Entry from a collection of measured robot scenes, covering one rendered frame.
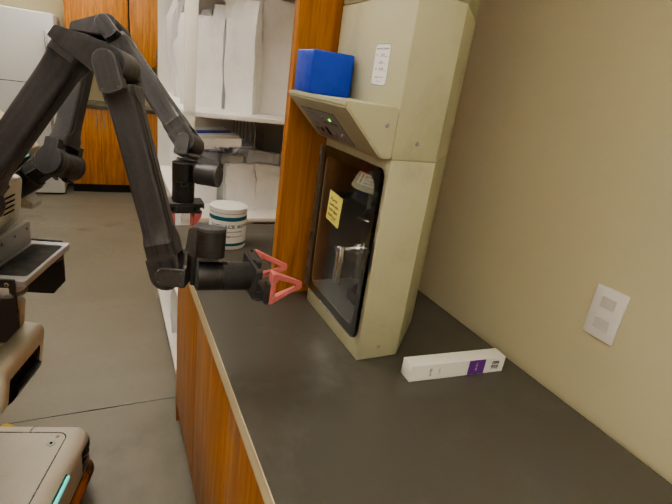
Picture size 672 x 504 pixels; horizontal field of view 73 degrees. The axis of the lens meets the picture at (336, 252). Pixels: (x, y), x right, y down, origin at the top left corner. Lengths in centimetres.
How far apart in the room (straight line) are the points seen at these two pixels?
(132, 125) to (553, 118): 91
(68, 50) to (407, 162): 63
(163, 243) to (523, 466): 77
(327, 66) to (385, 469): 81
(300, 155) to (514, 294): 67
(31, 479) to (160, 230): 111
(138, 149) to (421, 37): 55
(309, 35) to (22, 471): 155
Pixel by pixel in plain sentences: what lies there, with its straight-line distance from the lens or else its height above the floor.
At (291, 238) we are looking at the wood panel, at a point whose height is 111.
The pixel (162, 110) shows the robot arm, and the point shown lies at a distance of 132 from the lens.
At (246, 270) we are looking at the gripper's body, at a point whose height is 117.
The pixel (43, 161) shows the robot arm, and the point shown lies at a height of 125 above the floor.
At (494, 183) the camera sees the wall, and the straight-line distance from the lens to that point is 133.
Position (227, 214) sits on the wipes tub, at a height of 107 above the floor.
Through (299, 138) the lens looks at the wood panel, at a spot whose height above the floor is 139.
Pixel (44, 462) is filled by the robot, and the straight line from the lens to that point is 187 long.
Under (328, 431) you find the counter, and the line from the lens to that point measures 90.
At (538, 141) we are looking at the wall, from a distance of 124.
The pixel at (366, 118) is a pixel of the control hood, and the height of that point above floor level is 148.
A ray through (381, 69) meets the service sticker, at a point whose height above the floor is 158.
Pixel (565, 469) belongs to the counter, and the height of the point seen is 94.
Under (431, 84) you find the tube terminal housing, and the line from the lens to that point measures 96.
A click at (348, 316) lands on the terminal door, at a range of 108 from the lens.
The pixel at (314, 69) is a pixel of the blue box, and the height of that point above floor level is 156.
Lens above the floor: 154
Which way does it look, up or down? 20 degrees down
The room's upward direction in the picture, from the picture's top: 8 degrees clockwise
